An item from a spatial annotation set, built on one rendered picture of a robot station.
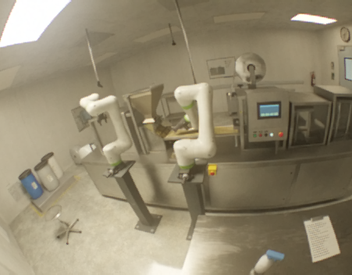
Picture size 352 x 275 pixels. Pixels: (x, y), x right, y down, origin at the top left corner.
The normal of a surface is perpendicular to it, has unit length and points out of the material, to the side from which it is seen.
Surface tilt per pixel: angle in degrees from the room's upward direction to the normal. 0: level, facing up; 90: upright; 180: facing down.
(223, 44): 90
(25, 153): 90
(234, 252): 0
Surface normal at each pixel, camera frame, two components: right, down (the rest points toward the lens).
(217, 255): -0.22, -0.89
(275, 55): -0.29, 0.45
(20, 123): 0.93, -0.06
